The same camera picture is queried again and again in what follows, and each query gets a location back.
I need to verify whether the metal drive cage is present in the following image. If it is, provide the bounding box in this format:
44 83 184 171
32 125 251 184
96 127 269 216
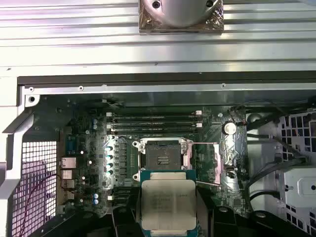
273 108 316 237

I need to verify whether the green motherboard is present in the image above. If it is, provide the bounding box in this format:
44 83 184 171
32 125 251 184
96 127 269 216
55 105 249 218

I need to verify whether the round silver coin battery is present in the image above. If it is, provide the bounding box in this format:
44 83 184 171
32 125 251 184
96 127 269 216
223 120 237 136

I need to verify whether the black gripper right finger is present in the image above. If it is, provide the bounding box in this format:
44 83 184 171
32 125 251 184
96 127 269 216
195 187 309 237

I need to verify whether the CPU socket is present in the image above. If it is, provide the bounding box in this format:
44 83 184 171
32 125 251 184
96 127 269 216
131 137 195 185

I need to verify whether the black cable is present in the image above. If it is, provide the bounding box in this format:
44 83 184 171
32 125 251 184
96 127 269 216
245 103 311 200

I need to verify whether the square brown base plate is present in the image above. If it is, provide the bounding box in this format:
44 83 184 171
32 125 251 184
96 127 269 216
137 0 225 37

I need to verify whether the metal socket cover frame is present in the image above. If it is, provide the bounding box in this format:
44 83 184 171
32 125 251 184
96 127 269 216
184 142 223 186

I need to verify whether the open PC case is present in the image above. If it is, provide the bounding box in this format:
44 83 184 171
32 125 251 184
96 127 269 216
0 73 316 237

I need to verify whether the blue serial port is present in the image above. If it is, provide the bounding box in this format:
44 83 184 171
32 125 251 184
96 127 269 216
66 136 80 154

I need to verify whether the thin red wire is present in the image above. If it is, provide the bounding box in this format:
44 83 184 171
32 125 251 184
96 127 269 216
16 160 61 237

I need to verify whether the CPU with silver top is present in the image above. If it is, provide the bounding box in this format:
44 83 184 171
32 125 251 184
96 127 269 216
139 169 198 237

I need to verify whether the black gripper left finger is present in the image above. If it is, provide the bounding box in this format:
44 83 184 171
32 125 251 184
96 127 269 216
32 188 143 237

